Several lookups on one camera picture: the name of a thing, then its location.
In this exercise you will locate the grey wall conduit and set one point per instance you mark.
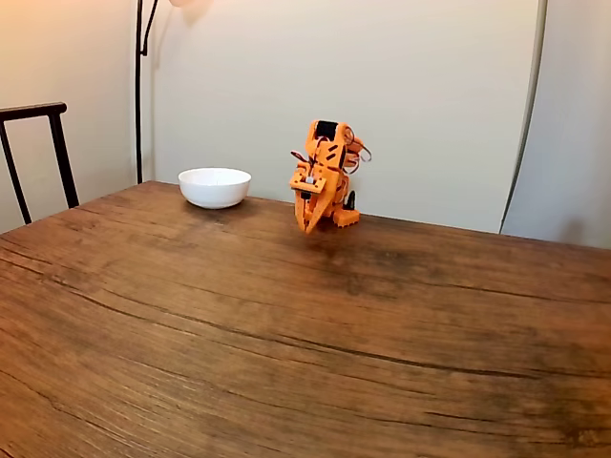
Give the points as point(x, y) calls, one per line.
point(533, 95)

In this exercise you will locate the black table clamp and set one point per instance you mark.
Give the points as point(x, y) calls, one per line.
point(352, 200)

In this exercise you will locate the black wooden chair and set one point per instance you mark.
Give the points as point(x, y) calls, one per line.
point(57, 143)

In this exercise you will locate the white ceramic bowl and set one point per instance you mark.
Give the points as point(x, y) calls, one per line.
point(215, 191)

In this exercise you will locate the orange gripper camera mount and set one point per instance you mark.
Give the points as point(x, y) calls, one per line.
point(308, 182)

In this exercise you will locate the black floor lamp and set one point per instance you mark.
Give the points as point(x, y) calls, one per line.
point(138, 119)

